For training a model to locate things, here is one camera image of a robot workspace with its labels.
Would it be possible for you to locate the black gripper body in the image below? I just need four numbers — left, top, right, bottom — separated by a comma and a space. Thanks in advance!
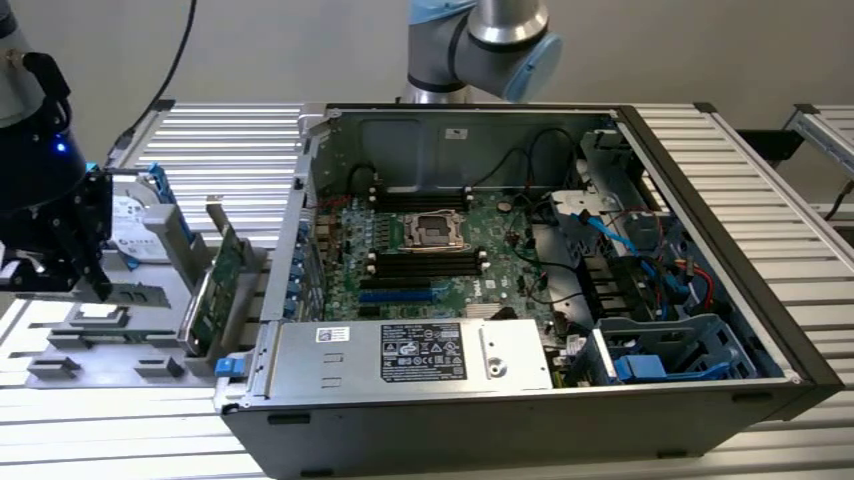
0, 97, 92, 224

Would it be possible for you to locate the black RAM slot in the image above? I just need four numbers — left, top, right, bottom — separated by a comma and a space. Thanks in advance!
364, 268, 484, 277
368, 194, 471, 202
368, 204, 471, 212
364, 256, 483, 265
364, 262, 483, 271
368, 199, 471, 207
364, 251, 482, 259
368, 188, 471, 196

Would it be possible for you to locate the silver hard disk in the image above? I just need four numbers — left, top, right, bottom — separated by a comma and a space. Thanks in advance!
104, 172, 168, 265

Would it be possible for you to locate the green graphics card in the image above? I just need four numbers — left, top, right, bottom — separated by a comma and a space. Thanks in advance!
177, 194, 256, 359

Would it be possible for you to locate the grey parts rack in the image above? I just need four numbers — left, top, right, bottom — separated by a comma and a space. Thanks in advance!
0, 199, 270, 391

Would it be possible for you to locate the blue case latch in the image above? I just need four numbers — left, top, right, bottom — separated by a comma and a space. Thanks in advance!
215, 352, 252, 380

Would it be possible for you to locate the black expansion slot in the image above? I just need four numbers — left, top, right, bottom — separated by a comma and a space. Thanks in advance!
359, 305, 436, 319
359, 278, 432, 292

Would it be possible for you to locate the blue expansion slot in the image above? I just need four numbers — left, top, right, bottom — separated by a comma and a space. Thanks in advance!
359, 291, 435, 303

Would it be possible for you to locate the silver power supply box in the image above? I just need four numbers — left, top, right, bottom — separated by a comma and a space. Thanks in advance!
264, 318, 556, 397

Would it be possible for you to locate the CPU socket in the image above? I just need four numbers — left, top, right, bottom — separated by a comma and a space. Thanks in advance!
396, 212, 468, 251

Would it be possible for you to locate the green motherboard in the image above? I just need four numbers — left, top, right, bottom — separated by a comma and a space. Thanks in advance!
312, 192, 588, 346

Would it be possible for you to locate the silver chipset heatsink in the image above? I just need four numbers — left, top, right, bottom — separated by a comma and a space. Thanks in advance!
463, 304, 516, 322

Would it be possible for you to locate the black open PC case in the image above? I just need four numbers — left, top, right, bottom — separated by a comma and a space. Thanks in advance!
211, 102, 847, 477

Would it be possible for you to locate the metal drive cage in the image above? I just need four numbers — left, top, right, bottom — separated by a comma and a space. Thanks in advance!
551, 128, 673, 262

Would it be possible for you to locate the grey disk bay cage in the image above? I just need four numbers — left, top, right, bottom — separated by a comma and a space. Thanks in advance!
591, 313, 750, 387

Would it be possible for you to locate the aluminium side table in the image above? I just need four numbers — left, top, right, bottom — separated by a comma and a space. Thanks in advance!
791, 103, 854, 182

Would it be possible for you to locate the blue disk caddy rail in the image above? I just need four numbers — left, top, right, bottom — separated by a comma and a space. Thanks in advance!
144, 162, 208, 261

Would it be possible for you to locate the black wrist cable connector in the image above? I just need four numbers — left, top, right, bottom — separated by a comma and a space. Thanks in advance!
23, 49, 73, 117

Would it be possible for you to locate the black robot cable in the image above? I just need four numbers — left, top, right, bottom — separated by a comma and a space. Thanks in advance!
109, 0, 199, 154

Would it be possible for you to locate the black power wire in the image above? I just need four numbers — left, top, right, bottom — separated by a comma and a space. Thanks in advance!
494, 127, 576, 202

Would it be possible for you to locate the blue data wire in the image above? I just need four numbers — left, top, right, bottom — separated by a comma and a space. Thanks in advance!
578, 212, 643, 257

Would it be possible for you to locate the red wire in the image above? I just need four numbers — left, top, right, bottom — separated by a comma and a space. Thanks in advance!
691, 264, 719, 307

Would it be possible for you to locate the black table bracket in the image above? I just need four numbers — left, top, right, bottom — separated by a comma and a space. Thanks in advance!
735, 128, 806, 162

